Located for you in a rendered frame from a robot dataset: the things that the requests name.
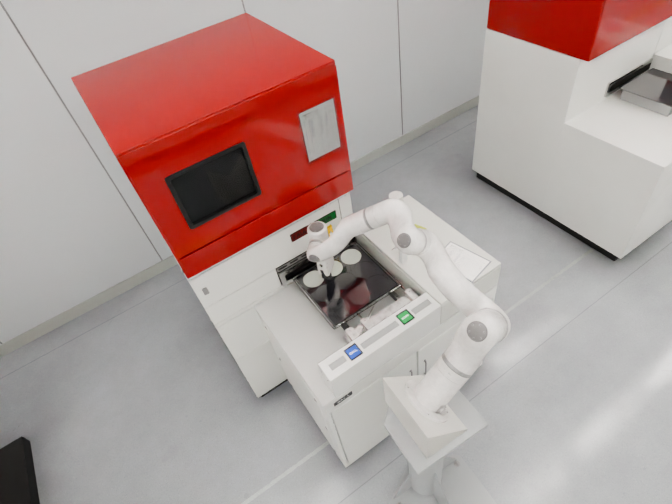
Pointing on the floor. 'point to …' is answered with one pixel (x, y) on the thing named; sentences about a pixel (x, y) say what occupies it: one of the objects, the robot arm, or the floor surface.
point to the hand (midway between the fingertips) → (328, 275)
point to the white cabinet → (368, 391)
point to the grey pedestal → (439, 464)
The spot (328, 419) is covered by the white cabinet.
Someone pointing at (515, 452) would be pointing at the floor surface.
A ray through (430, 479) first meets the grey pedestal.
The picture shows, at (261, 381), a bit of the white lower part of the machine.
